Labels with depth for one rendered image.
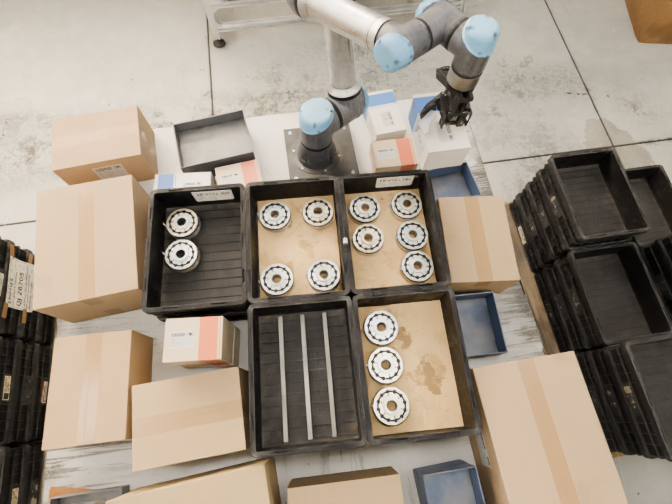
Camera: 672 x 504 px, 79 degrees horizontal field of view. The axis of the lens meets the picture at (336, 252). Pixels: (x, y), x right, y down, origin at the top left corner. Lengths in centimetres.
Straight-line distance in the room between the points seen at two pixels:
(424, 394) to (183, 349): 69
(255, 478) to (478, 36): 115
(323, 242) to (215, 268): 36
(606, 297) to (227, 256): 159
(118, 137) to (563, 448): 169
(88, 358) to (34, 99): 221
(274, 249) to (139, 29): 238
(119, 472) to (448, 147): 135
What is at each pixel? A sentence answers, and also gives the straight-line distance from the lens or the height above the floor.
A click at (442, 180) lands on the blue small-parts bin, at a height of 70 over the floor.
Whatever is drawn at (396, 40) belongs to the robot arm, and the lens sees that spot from 95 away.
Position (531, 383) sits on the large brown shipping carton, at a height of 90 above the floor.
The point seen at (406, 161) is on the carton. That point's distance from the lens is 159.
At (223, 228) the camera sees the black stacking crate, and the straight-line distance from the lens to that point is 141.
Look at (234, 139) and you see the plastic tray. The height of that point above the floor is 75.
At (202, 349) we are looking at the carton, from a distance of 121.
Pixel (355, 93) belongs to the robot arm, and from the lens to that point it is 147.
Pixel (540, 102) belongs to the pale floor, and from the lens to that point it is 307.
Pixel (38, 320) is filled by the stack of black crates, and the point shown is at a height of 27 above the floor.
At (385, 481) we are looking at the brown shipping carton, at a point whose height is 86.
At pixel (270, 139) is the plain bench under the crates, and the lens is 172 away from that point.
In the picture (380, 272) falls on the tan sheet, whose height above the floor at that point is 83.
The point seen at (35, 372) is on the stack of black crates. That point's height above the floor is 26.
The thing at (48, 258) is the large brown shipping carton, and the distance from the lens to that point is 152.
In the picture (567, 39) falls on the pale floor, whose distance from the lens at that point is 354.
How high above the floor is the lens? 208
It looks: 69 degrees down
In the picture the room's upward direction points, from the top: 2 degrees clockwise
